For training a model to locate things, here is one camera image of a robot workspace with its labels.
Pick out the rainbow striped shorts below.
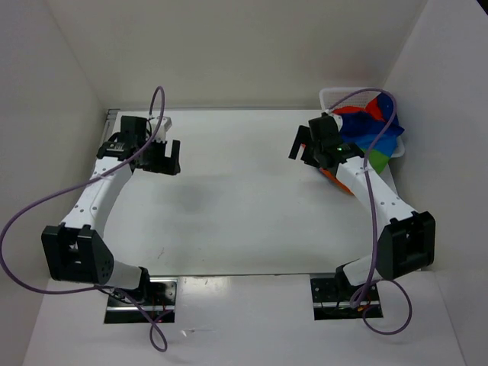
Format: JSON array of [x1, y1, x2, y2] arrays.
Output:
[[308, 88, 404, 194]]

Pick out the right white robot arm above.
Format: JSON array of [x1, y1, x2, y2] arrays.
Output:
[[289, 113, 436, 300]]

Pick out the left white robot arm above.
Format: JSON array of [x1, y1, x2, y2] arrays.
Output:
[[41, 116, 181, 305]]

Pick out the white perforated plastic basket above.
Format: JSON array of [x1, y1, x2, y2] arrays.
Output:
[[318, 87, 406, 159]]

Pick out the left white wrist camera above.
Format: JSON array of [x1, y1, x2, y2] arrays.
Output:
[[148, 117, 172, 142]]

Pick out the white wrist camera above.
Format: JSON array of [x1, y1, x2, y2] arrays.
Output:
[[148, 117, 172, 142], [322, 110, 343, 131]]

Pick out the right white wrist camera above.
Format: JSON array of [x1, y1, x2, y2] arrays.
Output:
[[322, 110, 343, 131]]

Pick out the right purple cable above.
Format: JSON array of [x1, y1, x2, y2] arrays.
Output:
[[326, 88, 413, 336]]

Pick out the purple cable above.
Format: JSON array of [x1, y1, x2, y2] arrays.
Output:
[[0, 86, 177, 352], [326, 88, 413, 336]]

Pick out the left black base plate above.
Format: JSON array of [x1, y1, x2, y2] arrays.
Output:
[[104, 278, 178, 324]]

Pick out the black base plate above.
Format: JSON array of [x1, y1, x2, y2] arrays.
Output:
[[104, 278, 178, 324], [310, 276, 383, 320]]

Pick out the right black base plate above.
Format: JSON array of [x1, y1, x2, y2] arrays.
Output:
[[310, 276, 383, 320]]

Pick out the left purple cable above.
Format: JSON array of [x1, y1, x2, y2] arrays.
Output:
[[0, 86, 177, 352]]

